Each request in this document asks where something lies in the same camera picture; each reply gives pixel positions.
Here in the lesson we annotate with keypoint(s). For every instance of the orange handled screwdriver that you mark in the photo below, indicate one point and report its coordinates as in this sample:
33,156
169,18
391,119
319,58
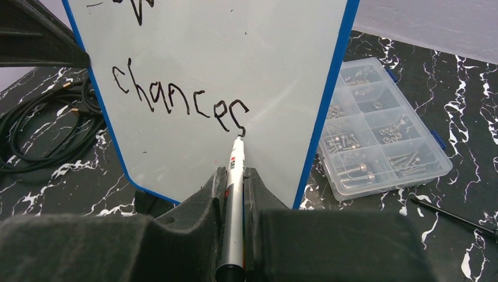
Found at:
490,233

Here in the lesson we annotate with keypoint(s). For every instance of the blue framed whiteboard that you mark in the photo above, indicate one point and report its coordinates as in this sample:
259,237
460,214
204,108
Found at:
178,81

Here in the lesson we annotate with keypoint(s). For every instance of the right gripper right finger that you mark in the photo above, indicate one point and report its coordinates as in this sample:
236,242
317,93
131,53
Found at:
324,245

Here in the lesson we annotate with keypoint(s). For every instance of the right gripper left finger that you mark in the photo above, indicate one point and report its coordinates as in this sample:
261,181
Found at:
180,245

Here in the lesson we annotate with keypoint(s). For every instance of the clear plastic screw box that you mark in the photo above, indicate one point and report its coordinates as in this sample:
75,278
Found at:
373,141

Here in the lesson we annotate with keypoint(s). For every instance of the black white marker pen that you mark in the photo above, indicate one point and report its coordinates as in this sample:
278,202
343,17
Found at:
231,259

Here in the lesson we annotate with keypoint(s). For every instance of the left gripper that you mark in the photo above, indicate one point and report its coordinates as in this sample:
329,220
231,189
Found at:
32,36

